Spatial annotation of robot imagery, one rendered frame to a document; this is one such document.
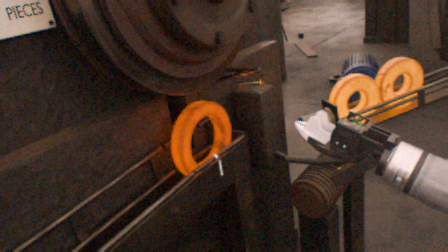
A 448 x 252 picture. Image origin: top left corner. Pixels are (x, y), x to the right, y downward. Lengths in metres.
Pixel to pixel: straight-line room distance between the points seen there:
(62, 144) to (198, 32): 0.32
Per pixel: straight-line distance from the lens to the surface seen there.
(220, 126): 0.89
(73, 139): 0.72
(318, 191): 1.05
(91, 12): 0.62
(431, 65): 3.46
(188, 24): 0.63
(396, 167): 0.76
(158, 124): 0.84
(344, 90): 1.07
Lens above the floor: 1.11
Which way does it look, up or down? 23 degrees down
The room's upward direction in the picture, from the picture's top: 9 degrees counter-clockwise
